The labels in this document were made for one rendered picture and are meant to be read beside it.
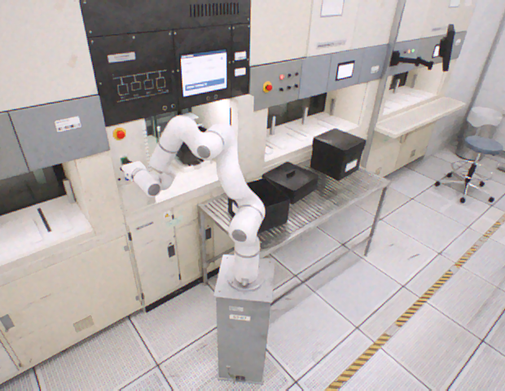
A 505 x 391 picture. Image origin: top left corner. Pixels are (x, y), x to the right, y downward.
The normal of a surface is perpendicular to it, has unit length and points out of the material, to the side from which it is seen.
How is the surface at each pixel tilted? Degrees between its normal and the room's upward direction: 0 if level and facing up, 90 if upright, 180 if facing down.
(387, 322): 0
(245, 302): 90
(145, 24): 90
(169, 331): 0
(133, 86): 90
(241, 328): 90
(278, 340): 0
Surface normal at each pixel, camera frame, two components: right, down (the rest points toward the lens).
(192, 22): 0.63, 0.45
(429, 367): 0.04, -0.83
